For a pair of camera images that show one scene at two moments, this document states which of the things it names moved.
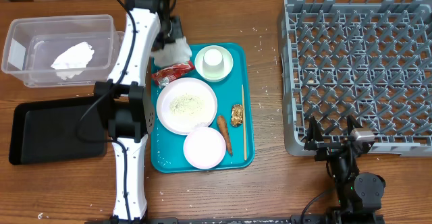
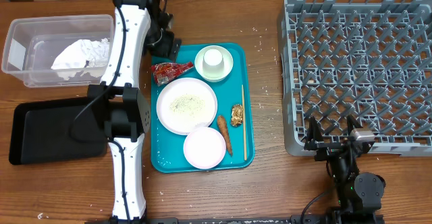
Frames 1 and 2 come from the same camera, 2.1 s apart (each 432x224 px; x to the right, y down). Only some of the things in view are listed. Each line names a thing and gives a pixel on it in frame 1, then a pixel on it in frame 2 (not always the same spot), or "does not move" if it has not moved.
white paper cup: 213,63 does not move
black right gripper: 326,148 does not move
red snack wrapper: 163,76 does not move
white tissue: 173,53 -> 96,53
